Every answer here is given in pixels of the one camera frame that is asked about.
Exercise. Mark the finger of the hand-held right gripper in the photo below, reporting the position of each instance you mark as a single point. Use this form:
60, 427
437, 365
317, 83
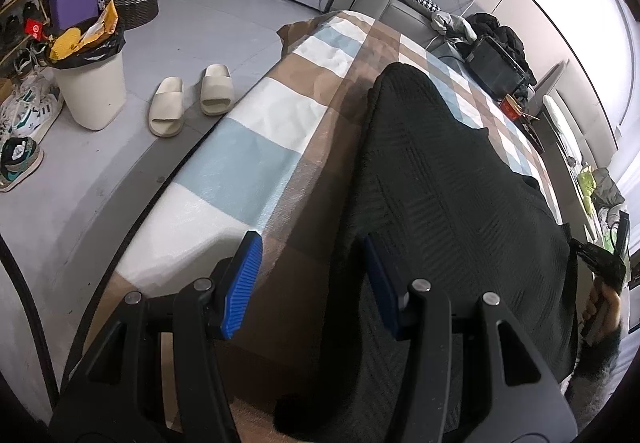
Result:
585, 252

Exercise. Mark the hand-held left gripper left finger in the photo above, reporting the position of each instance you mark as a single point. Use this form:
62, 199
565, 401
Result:
242, 283

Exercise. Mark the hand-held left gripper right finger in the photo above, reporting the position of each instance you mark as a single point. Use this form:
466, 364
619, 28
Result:
381, 283

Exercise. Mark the black knit sweater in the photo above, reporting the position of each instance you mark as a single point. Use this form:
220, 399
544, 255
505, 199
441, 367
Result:
450, 203

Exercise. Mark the person's right forearm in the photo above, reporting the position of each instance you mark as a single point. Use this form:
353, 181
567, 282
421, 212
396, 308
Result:
590, 383

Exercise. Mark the person's right hand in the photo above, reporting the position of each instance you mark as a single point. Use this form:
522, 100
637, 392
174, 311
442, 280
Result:
612, 310

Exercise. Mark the green plastic bag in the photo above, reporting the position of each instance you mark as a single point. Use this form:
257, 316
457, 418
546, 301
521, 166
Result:
586, 183

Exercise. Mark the grey low cabinet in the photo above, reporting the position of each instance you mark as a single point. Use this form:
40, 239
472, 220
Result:
570, 173

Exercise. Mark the checkered blanket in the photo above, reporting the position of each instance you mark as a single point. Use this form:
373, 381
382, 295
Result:
240, 158

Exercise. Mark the dark food tray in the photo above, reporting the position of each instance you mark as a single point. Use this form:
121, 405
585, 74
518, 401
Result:
531, 128

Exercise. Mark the red bowl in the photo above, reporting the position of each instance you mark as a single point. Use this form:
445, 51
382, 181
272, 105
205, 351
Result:
512, 107

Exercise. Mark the beige slipper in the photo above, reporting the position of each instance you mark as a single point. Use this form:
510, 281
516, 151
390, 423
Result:
217, 90
166, 108

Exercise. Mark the black storage box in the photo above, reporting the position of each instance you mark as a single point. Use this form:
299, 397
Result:
495, 63

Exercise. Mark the black jacket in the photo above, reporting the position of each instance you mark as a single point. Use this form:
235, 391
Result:
505, 30

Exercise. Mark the white trash bin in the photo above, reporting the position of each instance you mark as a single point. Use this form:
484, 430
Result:
92, 88

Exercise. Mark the teal grey sneaker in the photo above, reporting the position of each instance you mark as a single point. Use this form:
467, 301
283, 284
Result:
20, 163

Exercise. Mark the grey white cloth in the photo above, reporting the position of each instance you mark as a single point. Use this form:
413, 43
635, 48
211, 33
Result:
450, 25

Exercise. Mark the white green sneaker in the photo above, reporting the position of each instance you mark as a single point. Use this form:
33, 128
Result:
27, 105

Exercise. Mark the houndstooth cloth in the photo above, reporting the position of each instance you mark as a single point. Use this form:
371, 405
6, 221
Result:
422, 0

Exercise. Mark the shoe rack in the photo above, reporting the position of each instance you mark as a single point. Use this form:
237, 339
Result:
15, 23

